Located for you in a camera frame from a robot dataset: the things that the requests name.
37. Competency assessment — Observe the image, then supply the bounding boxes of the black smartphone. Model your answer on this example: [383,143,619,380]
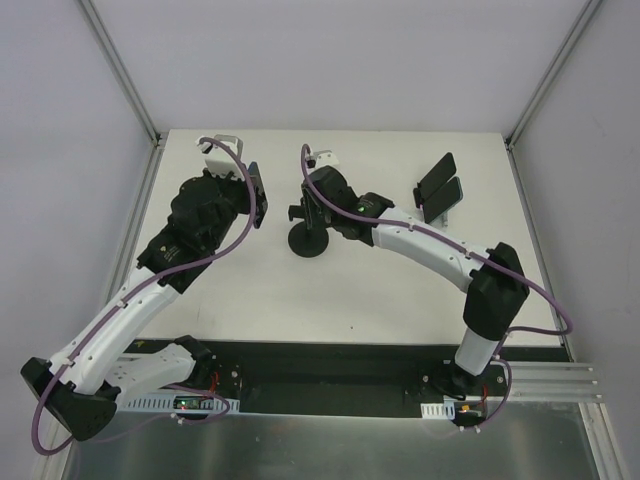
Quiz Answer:
[248,161,260,177]
[419,152,457,198]

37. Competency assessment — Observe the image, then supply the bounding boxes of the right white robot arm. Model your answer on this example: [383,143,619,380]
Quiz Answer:
[301,166,530,395]

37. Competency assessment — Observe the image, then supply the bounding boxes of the aluminium frame post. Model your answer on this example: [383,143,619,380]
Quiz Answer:
[75,0,162,147]
[504,0,606,151]

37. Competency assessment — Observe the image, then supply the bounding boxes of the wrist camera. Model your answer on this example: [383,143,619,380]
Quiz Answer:
[196,134,243,178]
[306,150,340,170]

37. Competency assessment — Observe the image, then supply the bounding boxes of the white cable duct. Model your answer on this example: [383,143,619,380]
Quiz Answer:
[120,391,240,415]
[420,398,487,421]

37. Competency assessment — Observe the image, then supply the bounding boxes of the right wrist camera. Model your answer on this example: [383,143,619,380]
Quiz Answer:
[306,150,340,170]

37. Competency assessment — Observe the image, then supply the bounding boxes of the left white cable duct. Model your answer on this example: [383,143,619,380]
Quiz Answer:
[120,391,240,415]

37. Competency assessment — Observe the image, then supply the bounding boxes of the right white cable duct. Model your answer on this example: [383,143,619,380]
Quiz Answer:
[420,398,487,421]

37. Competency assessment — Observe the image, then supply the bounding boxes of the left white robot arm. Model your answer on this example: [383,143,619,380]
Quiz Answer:
[20,162,268,441]

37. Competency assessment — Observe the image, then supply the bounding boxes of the aluminium frame post right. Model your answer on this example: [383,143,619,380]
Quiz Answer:
[504,0,606,151]

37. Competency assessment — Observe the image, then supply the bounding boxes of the black folding phone stand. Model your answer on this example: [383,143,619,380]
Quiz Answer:
[413,184,432,210]

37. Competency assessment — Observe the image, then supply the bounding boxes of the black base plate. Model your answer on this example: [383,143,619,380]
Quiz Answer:
[193,341,454,418]

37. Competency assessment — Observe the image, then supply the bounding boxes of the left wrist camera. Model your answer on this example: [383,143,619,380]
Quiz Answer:
[196,134,243,178]

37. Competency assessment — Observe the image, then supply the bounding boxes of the aluminium frame post left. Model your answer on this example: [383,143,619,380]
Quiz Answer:
[75,0,162,147]

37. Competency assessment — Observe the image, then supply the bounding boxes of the white folding phone stand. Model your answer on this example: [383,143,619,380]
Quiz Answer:
[432,212,449,230]

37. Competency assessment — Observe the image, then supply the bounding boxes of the black round-base clamp stand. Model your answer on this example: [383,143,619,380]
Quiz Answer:
[287,201,329,258]

